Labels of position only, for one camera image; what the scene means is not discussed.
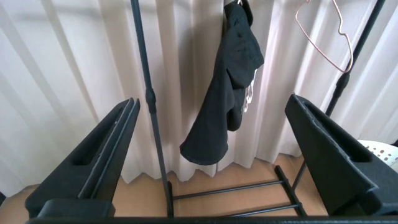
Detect black shorts with white cords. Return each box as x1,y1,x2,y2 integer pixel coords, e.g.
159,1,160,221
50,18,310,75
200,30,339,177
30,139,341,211
179,0,265,166

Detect black clothes rack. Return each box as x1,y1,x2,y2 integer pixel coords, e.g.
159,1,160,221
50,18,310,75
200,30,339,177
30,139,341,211
129,0,386,218

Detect white laundry basket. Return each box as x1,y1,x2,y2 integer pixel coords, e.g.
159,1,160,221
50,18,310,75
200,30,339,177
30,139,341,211
357,139,398,174

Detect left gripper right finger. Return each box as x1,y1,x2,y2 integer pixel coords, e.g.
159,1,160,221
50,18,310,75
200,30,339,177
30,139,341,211
284,93,398,217

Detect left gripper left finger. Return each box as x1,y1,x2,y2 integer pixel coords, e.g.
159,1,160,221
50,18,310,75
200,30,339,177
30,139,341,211
24,98,141,218

